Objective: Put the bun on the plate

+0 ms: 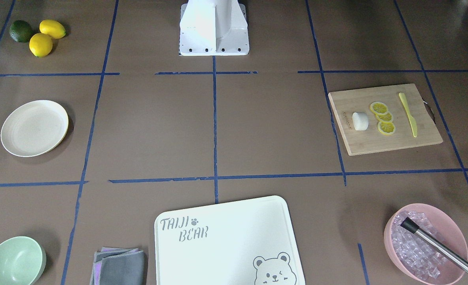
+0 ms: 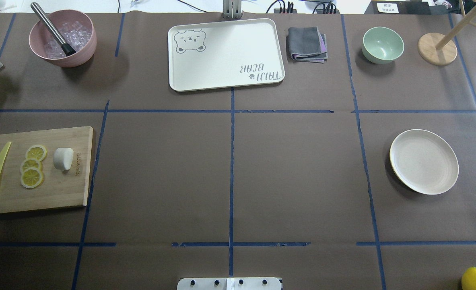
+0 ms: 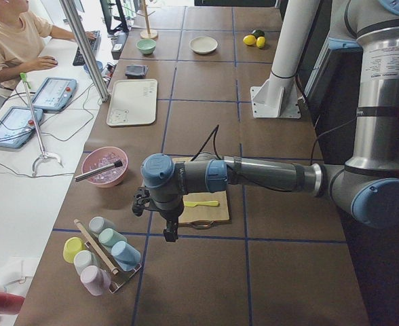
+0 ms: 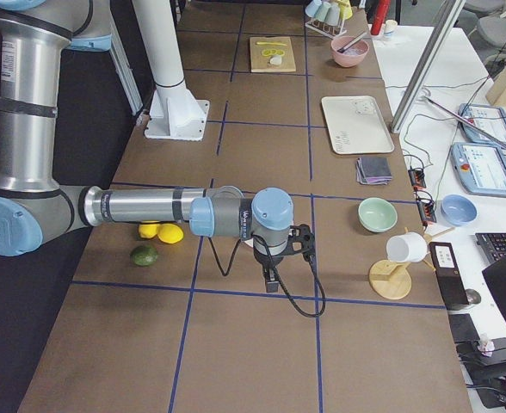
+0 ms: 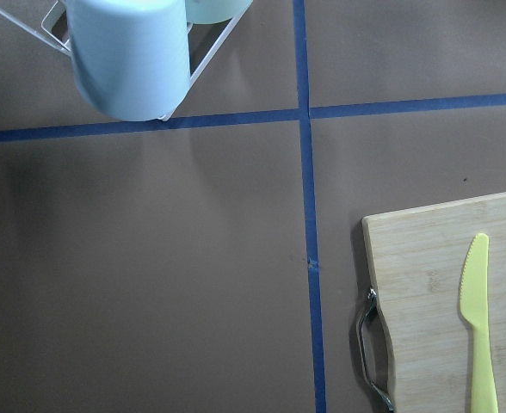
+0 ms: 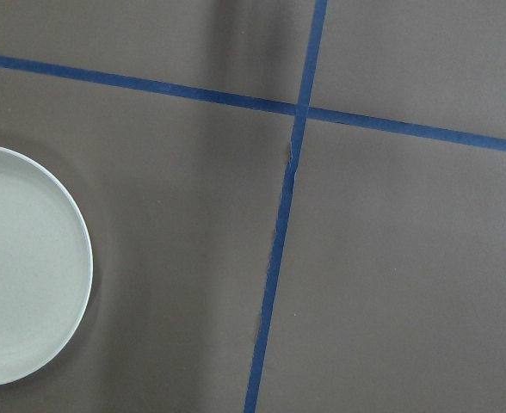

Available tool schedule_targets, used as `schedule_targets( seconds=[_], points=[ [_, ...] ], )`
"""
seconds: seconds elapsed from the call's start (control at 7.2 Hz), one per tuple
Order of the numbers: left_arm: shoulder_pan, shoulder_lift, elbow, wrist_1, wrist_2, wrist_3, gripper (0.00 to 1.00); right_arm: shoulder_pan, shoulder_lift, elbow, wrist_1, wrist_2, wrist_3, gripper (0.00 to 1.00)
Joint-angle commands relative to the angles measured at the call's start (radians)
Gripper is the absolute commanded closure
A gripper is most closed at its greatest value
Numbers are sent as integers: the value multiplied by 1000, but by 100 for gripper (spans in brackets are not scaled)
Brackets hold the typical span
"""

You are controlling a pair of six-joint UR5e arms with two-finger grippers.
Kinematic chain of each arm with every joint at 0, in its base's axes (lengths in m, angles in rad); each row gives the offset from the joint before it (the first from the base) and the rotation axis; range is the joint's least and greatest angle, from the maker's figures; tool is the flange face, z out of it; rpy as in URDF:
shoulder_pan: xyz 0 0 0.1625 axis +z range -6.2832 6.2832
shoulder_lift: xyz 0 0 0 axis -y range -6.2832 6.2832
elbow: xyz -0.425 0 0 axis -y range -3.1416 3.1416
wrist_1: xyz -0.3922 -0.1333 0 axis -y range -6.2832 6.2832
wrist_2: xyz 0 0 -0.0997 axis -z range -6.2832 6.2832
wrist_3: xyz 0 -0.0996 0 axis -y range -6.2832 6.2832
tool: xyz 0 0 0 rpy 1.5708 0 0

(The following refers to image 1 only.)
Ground cream round plate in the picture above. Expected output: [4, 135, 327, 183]
[0, 100, 69, 158]

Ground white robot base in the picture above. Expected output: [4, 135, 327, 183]
[178, 0, 250, 56]

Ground white bear cutting board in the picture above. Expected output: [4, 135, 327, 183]
[154, 196, 305, 285]

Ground bamboo cutting board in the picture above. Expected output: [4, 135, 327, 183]
[328, 84, 443, 156]

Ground lemon slice top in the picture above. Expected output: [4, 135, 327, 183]
[369, 101, 389, 116]

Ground lemon slice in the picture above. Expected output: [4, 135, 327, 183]
[377, 121, 396, 135]
[369, 101, 389, 116]
[375, 111, 393, 124]

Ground lemon slice bottom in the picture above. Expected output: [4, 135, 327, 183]
[377, 121, 396, 135]

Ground lemon slice middle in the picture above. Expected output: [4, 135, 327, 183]
[375, 111, 393, 124]

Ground grey folded cloth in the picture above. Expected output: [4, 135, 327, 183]
[98, 251, 146, 285]

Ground purple cloth underneath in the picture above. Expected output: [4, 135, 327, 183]
[90, 247, 144, 285]

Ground yellow plastic knife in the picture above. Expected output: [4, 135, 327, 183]
[398, 92, 418, 138]

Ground yellow lemon upper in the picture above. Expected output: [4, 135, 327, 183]
[39, 19, 67, 39]

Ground yellow lemon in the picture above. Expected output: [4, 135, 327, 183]
[29, 33, 53, 58]
[39, 19, 67, 39]

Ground yellow lemon lower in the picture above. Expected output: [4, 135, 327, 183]
[29, 33, 53, 58]

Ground pink bowl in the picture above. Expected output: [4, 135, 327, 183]
[384, 203, 468, 285]

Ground clear ice cubes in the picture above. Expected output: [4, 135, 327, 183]
[390, 211, 448, 282]

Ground green lime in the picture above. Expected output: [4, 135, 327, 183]
[9, 20, 34, 43]

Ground steel rod black tip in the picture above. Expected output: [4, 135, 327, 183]
[400, 218, 468, 274]

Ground green bowl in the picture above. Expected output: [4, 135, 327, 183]
[0, 236, 46, 285]

